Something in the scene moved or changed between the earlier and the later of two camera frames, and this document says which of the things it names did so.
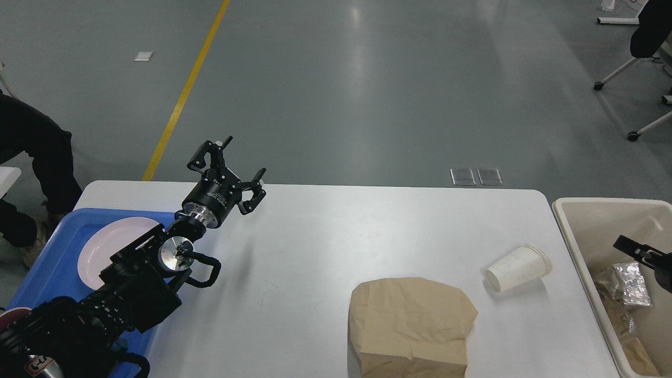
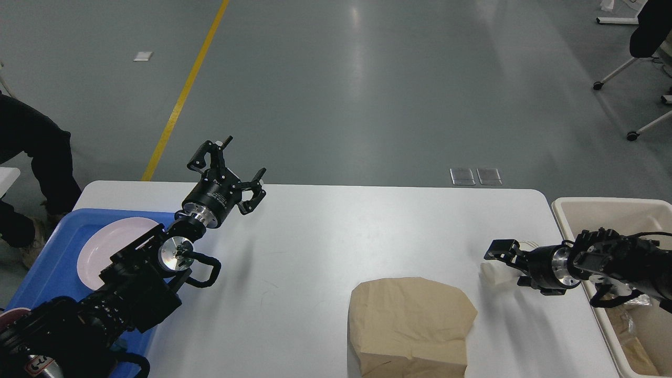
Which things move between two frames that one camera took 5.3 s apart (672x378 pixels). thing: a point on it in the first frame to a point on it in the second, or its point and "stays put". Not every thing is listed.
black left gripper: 211,197 stays put
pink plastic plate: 102,241 stays put
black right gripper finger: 639,251 to 508,251
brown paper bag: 409,327 stays put
